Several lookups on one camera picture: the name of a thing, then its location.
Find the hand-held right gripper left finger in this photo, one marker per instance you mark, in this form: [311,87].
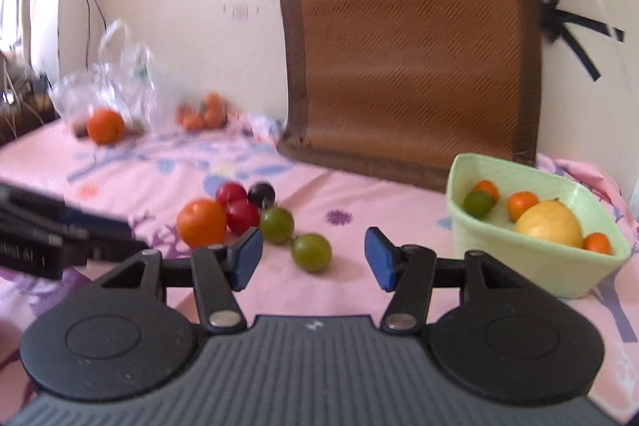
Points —
[247,259]

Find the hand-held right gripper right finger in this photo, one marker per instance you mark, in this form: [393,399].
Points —
[379,259]

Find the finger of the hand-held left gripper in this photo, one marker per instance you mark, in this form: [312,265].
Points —
[75,212]
[107,249]

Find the green plum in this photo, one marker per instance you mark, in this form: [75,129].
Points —
[277,225]
[478,204]
[312,252]

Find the light green plastic bowl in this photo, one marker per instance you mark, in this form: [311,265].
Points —
[544,264]

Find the red plum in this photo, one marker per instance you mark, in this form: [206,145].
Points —
[243,216]
[230,194]

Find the large orange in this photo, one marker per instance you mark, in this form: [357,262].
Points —
[201,223]
[105,126]

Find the dark purple plum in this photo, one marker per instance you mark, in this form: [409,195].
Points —
[261,194]

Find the dark clutter pile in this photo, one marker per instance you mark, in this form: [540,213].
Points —
[20,104]

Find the crumpled white wrapper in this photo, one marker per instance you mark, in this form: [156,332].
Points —
[262,124]

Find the clear plastic bag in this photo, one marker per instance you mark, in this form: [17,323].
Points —
[117,76]

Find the yellow lemon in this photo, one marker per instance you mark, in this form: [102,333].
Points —
[549,226]

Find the brown woven seat mat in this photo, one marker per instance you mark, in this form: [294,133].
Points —
[409,61]

